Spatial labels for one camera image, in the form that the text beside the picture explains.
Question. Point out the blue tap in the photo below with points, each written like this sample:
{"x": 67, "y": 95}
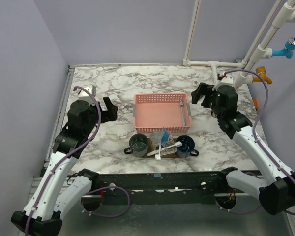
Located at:
{"x": 288, "y": 49}

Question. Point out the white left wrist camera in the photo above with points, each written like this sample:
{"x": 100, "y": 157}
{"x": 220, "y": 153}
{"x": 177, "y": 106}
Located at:
{"x": 83, "y": 94}

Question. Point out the dark blue mug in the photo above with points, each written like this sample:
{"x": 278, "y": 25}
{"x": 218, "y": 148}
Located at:
{"x": 187, "y": 148}

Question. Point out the dark green mug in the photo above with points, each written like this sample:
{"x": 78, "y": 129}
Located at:
{"x": 138, "y": 145}

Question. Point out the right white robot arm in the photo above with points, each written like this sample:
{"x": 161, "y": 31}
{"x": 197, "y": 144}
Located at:
{"x": 276, "y": 190}

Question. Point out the yellow tap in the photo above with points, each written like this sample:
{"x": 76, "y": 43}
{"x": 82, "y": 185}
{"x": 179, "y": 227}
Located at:
{"x": 261, "y": 71}

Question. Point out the blue toothpaste tube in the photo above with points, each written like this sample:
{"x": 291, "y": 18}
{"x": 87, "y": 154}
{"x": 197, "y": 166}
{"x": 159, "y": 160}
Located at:
{"x": 165, "y": 137}

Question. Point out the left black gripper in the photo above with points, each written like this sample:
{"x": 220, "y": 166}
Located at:
{"x": 110, "y": 114}

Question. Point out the orange object at edge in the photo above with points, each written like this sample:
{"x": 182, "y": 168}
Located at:
{"x": 255, "y": 103}

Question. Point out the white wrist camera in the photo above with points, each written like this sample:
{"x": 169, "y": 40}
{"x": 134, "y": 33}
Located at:
{"x": 225, "y": 79}
{"x": 83, "y": 94}

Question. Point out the white pvc pipe frame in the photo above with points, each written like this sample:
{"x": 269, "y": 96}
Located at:
{"x": 234, "y": 33}

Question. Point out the pink plastic basket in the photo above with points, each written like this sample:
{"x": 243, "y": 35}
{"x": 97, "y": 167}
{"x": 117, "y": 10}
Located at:
{"x": 155, "y": 111}

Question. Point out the brown wooden oval tray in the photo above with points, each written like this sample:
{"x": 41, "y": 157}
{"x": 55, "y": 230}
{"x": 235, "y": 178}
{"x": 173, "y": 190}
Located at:
{"x": 168, "y": 153}

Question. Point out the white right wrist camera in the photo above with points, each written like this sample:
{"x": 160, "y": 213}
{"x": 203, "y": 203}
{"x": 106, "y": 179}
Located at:
{"x": 225, "y": 79}

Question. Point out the clear textured acrylic holder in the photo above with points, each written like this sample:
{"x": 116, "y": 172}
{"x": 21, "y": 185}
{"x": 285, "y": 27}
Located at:
{"x": 162, "y": 145}

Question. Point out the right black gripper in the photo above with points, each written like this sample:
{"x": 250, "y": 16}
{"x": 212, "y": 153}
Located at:
{"x": 201, "y": 90}

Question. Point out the grey capped toothbrush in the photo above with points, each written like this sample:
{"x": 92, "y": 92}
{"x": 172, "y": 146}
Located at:
{"x": 182, "y": 113}

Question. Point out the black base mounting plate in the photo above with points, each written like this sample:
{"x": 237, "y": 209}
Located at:
{"x": 154, "y": 188}

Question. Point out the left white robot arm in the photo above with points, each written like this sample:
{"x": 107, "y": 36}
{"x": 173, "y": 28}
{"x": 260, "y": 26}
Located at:
{"x": 44, "y": 213}

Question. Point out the aluminium rail frame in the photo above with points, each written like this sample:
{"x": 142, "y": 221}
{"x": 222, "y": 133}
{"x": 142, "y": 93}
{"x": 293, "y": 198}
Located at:
{"x": 60, "y": 116}

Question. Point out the white capped toothbrush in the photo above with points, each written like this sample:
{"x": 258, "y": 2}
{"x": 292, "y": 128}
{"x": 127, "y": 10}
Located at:
{"x": 158, "y": 155}

